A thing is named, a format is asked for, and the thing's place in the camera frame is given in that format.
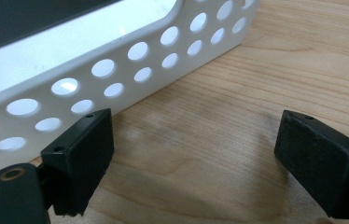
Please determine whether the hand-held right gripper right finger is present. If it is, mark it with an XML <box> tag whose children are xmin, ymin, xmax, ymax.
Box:
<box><xmin>273</xmin><ymin>109</ymin><xmax>349</xmax><ymax>219</ymax></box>

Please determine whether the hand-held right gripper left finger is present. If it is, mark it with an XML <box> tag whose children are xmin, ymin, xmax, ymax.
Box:
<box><xmin>40</xmin><ymin>107</ymin><xmax>116</xmax><ymax>217</ymax></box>

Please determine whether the white perforated plastic basket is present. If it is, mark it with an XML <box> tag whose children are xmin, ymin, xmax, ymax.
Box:
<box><xmin>0</xmin><ymin>0</ymin><xmax>261</xmax><ymax>190</ymax></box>

